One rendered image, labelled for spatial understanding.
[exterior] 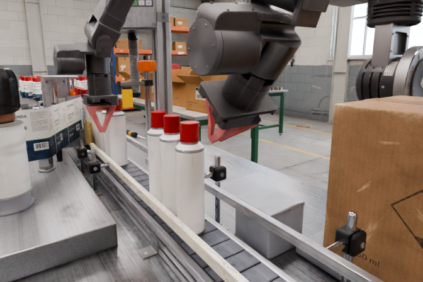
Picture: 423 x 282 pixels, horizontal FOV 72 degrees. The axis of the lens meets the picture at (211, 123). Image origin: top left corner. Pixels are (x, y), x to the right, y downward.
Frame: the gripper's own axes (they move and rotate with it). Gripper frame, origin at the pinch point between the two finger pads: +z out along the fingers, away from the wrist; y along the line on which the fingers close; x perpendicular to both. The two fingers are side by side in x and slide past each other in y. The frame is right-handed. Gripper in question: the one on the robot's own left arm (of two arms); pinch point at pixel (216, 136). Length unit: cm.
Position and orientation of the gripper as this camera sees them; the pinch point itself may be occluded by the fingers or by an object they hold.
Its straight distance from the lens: 46.7
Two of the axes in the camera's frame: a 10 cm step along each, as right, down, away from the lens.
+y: -8.2, 1.3, -5.5
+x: 4.4, 7.6, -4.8
